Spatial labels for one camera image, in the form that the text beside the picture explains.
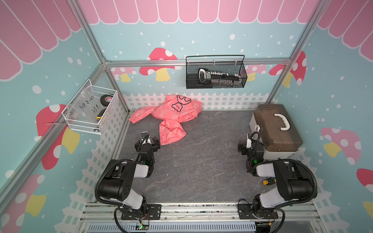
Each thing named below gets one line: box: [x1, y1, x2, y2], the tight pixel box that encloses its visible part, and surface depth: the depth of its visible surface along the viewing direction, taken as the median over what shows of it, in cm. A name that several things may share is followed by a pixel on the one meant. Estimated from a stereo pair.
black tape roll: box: [100, 94, 114, 107], surface depth 82 cm
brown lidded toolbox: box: [249, 103, 304, 160], surface depth 88 cm
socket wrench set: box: [198, 67, 241, 86], surface depth 91 cm
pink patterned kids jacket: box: [128, 94, 204, 146], surface depth 111 cm
